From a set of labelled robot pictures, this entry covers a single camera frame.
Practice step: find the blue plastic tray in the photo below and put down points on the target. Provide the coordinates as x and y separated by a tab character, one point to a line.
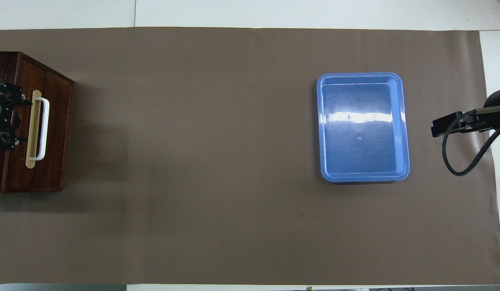
363	133

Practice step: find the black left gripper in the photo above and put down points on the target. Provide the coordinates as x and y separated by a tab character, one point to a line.
0	112

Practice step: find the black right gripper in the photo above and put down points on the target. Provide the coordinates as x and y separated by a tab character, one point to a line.
498	117

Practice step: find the dark wooden drawer cabinet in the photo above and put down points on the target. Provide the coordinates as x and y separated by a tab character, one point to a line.
3	169

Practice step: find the brown paper table mat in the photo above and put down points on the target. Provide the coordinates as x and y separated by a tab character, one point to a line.
213	161

